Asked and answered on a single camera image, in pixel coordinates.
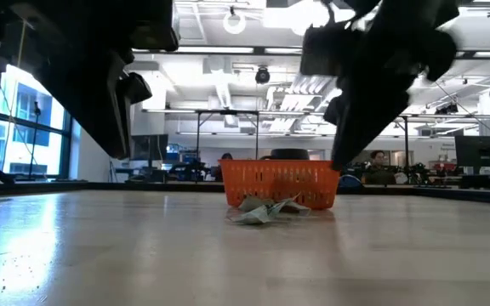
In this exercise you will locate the folded green banknote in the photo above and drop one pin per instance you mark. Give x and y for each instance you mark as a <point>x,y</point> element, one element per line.
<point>296,207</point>
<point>255,216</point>
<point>253,203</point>

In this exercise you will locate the black monitor on desk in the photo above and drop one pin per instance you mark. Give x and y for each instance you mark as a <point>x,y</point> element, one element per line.
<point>481,153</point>

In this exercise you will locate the black ceiling camera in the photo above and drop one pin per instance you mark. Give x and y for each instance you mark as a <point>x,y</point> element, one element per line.
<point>262,76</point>

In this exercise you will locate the orange plastic basket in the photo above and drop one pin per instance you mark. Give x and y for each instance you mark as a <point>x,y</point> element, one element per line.
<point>279,178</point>

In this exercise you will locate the black tripod stand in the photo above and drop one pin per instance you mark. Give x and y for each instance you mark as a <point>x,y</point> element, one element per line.
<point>35,140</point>

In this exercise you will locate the seated person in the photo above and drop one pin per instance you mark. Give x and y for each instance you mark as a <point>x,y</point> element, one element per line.
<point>377,163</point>
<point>226,156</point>

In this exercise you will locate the dark monitor screen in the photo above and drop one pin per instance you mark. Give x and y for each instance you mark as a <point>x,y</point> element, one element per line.
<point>149,146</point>

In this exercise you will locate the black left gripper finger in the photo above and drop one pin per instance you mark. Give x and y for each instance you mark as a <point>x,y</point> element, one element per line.
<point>87,98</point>
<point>134,89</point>

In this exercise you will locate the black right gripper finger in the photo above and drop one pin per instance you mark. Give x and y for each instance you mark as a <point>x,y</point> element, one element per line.
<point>372,110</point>
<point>333,111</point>

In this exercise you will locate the black metal gantry frame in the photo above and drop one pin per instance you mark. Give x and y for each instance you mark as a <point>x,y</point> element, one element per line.
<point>228,112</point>

